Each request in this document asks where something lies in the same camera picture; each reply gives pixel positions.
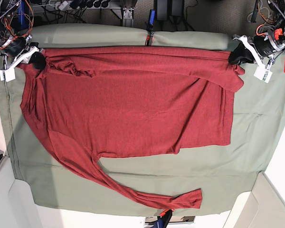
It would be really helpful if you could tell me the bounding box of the white black gripper body image-right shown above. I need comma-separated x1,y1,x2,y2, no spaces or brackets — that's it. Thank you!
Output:
232,34,274,67

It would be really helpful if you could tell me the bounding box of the white black gripper body image-left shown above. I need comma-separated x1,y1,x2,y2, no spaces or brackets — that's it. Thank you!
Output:
2,45,43,70

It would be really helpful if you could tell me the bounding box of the red long-sleeve T-shirt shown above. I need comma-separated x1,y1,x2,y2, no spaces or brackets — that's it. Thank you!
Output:
19,46,245,209

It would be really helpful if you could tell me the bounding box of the white power strip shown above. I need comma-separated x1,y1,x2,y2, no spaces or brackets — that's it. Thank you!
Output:
48,0,70,11

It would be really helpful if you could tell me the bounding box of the orange black clamp top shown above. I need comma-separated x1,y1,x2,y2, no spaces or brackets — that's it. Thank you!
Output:
145,31,154,47

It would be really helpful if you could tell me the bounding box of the green table cloth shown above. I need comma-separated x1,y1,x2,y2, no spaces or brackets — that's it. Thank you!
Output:
0,23,285,217

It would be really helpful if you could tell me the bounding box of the white bin left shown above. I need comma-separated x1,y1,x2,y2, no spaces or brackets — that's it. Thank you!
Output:
0,156,42,228

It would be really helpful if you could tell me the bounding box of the white bin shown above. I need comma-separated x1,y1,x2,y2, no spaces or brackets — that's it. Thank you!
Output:
224,172,285,228
0,156,42,228

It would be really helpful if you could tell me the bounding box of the white bin right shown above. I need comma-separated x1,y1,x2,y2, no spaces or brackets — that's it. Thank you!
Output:
224,172,285,228

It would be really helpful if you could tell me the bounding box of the orange black clamp bottom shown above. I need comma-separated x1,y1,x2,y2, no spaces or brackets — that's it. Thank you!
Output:
153,209,174,228

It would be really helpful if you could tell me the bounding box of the white camera box image-left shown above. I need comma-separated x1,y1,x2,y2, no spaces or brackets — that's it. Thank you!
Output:
0,68,16,82

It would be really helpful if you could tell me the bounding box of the white camera box image-right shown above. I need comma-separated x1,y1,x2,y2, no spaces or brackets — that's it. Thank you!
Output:
254,66,273,84

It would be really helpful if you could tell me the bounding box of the blue clamp handle left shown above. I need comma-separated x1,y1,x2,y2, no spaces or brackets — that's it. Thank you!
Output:
17,0,30,30

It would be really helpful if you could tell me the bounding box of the blue clamp handle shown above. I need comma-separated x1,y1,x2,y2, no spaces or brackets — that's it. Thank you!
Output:
147,9,155,32
17,0,30,30

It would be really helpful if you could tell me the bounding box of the metal table leg bracket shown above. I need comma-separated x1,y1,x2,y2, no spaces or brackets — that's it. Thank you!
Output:
111,8,134,28

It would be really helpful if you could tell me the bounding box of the blue clamp handle top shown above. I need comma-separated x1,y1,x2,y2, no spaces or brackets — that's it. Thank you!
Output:
147,9,155,32

